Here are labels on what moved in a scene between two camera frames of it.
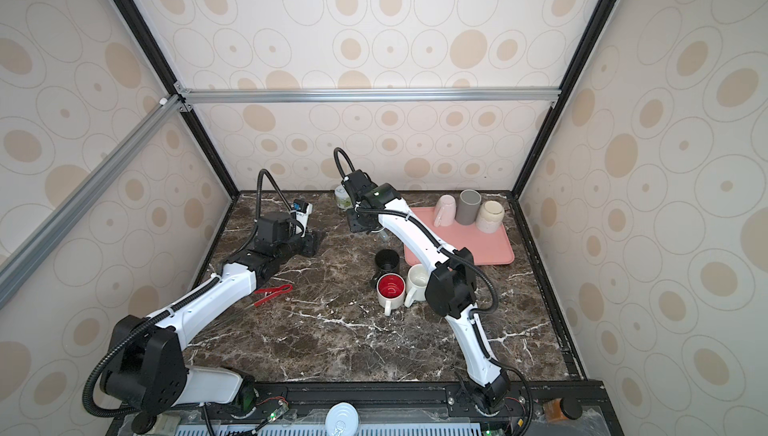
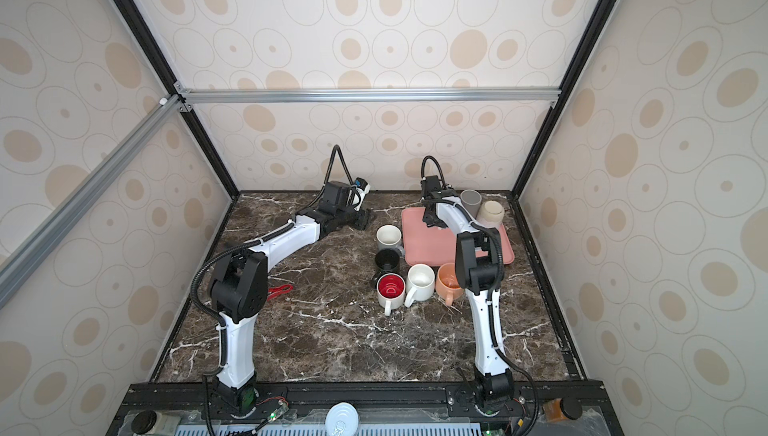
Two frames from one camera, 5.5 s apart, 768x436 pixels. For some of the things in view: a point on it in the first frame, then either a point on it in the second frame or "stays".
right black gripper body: x=356 y=222 → x=432 y=220
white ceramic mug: x=416 y=284 stays
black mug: x=387 y=259 stays
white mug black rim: x=391 y=289 stays
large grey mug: x=468 y=208 stays
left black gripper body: x=295 y=245 → x=349 y=218
